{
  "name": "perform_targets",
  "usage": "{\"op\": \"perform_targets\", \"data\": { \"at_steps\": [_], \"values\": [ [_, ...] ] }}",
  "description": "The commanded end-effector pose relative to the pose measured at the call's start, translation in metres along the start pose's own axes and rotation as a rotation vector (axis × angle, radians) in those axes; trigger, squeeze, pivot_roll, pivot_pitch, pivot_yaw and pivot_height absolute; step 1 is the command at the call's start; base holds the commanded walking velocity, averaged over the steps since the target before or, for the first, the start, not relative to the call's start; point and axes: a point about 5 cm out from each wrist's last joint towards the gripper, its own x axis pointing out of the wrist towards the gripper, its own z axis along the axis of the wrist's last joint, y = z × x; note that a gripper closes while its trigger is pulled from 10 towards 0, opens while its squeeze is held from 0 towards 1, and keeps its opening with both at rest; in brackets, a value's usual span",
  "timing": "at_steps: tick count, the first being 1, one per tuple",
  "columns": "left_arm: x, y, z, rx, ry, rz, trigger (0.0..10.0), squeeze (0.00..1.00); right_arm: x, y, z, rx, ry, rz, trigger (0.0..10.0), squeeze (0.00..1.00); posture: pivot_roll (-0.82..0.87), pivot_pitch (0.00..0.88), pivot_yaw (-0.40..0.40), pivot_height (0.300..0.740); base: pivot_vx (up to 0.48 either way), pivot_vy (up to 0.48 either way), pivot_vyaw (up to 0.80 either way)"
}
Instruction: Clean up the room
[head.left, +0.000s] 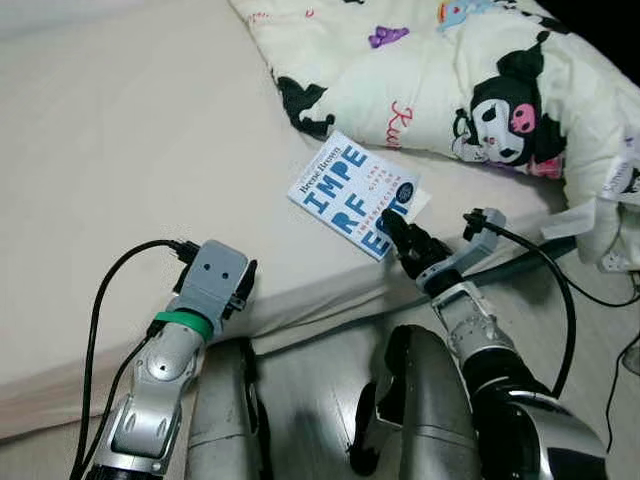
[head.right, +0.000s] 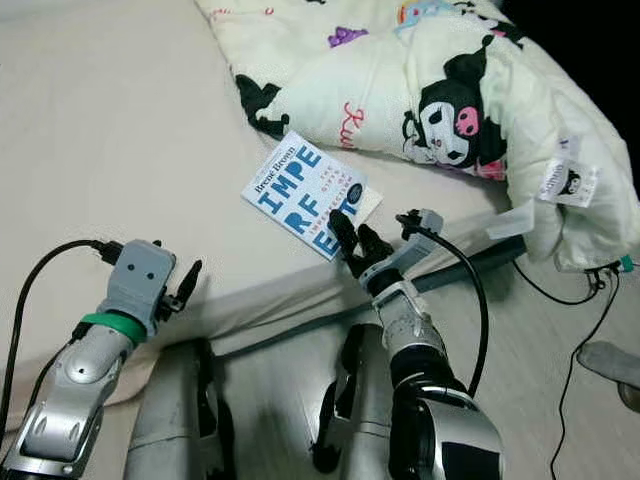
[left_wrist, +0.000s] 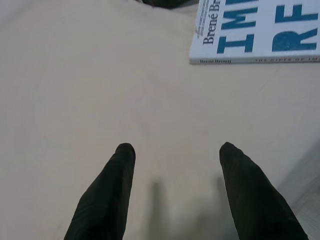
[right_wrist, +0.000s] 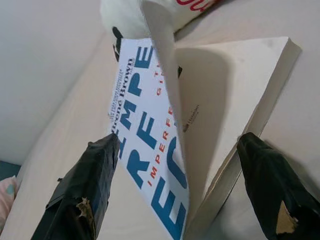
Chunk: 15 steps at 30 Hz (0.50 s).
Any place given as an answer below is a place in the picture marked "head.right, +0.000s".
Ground white book blue letters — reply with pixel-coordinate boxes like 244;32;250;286
242;131;385;262

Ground grey left robot leg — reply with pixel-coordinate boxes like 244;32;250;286
125;340;223;480

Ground grey robot leg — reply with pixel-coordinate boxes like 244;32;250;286
125;340;223;480
310;322;411;480

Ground grey right robot leg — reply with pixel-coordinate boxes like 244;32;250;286
310;322;411;480

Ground cream bed mattress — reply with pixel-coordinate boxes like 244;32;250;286
0;0;531;431

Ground cream cartoon print quilt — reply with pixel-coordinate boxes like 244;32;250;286
195;0;640;273

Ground black cabinet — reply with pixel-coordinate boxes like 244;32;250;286
500;0;640;136

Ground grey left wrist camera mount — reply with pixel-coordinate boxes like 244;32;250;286
105;240;179;327

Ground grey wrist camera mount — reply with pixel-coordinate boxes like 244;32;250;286
105;240;179;327
390;208;444;281

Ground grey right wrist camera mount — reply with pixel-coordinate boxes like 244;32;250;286
390;208;444;281

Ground dark bed frame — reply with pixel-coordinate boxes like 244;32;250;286
420;238;526;293

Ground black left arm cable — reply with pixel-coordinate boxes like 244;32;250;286
0;238;126;441

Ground black floor cable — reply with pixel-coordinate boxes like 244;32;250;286
510;258;623;471

